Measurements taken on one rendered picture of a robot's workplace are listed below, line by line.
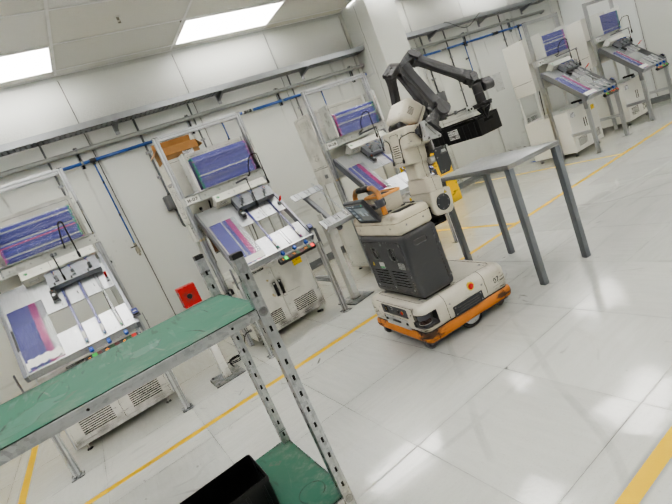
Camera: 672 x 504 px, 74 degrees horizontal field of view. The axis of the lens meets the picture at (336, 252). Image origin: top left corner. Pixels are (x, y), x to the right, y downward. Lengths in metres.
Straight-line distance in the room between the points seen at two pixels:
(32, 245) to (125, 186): 1.80
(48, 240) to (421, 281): 2.58
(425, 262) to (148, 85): 3.95
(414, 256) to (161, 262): 3.37
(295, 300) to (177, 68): 3.09
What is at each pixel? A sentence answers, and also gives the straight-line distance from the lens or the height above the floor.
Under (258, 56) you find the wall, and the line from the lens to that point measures 6.10.
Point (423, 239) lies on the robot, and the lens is 2.59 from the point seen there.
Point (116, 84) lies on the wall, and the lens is 5.55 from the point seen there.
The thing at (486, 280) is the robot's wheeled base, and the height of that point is 0.22.
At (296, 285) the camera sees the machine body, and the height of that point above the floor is 0.33.
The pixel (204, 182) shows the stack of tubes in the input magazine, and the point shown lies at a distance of 3.87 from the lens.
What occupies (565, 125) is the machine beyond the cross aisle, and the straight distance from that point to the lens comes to 6.97.
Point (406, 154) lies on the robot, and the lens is 2.79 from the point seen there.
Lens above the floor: 1.22
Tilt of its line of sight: 11 degrees down
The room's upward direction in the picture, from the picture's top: 22 degrees counter-clockwise
